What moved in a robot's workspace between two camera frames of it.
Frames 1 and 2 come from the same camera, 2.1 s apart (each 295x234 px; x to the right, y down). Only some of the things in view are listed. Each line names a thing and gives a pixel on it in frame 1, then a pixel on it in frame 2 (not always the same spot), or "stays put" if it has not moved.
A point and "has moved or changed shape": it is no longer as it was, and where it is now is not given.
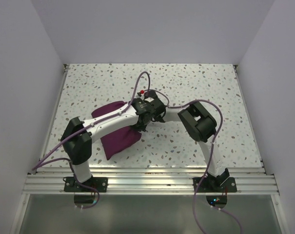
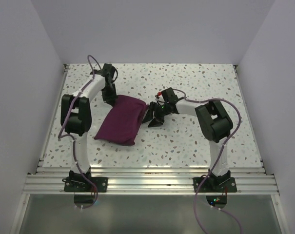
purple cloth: [115, 142] has moved or changed shape
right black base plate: [229, 185] stays put
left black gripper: [138, 127] → [110, 99]
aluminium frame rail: [149, 181] stays put
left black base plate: [101, 184] stays put
